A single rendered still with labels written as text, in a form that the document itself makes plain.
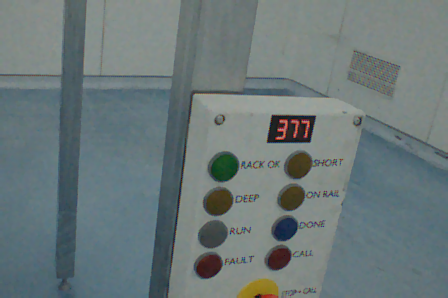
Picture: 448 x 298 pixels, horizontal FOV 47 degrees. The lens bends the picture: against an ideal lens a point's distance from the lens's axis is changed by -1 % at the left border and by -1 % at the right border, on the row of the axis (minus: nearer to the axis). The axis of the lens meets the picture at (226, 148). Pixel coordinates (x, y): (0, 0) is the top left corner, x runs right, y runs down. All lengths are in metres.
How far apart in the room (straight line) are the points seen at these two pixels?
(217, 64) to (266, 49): 4.56
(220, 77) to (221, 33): 0.04
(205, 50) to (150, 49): 4.02
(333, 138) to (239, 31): 0.14
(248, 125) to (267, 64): 4.65
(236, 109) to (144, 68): 4.08
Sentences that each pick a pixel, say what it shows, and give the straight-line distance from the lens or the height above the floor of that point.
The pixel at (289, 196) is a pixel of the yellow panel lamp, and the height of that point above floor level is 0.99.
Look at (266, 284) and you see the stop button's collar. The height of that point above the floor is 0.88.
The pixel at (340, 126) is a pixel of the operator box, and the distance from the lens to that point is 0.52.
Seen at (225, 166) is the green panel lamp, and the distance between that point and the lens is 0.47.
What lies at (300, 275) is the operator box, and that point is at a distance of 0.59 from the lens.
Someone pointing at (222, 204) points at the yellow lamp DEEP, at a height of 0.98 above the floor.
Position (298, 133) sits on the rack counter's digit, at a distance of 0.49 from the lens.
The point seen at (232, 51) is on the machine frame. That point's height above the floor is 1.11.
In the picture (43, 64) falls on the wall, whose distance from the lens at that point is 4.30.
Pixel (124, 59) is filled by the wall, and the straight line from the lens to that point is 4.46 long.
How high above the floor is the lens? 1.20
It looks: 21 degrees down
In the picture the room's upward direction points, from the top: 9 degrees clockwise
